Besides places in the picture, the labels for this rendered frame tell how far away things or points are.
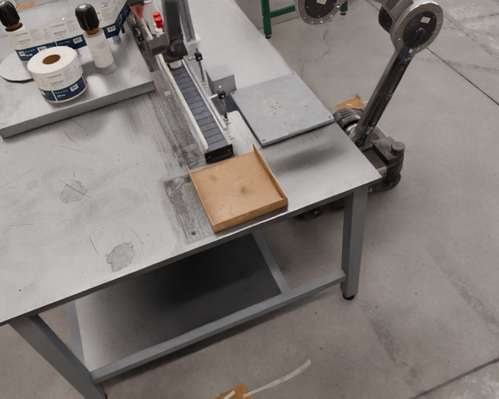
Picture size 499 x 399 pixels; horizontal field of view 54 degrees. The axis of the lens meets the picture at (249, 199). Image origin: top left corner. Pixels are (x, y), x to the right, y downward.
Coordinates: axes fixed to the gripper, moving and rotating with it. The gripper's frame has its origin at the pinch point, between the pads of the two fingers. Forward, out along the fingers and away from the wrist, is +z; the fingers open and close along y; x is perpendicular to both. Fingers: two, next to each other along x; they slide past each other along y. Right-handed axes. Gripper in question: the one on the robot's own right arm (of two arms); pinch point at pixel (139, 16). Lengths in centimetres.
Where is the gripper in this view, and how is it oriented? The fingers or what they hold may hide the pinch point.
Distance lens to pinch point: 240.9
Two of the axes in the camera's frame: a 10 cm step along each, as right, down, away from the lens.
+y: 3.6, 6.7, -6.5
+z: 1.1, 6.6, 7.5
